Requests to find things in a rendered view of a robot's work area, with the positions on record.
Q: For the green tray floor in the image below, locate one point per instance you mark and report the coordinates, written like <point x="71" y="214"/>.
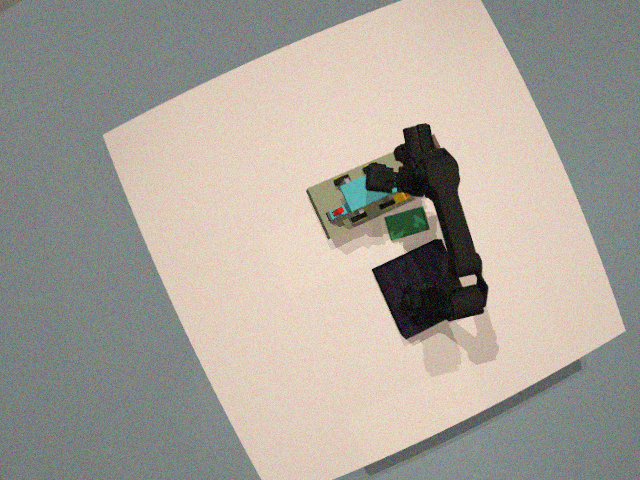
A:
<point x="406" y="223"/>

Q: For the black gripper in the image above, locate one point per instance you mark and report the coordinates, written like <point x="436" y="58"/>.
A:
<point x="380" y="178"/>

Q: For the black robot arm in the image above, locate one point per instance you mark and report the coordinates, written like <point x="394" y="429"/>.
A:
<point x="436" y="173"/>

